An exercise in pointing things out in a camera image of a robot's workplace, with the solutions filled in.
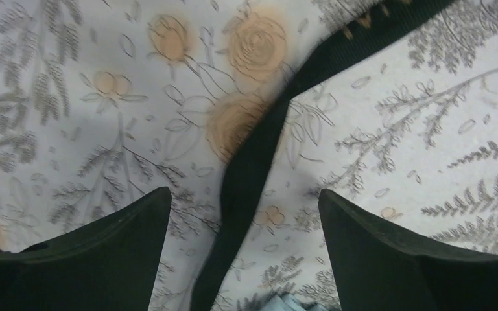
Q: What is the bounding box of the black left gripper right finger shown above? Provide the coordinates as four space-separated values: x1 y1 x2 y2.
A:
318 190 498 310

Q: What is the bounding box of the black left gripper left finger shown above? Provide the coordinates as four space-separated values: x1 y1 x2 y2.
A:
0 187 172 310

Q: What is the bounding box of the black printed ribbon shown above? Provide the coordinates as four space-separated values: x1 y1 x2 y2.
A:
189 0 452 311

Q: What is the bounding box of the floral patterned table mat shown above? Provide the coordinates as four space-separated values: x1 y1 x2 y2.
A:
0 1 498 310

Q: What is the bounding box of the light blue towel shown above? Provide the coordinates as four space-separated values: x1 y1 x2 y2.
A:
259 294 328 311

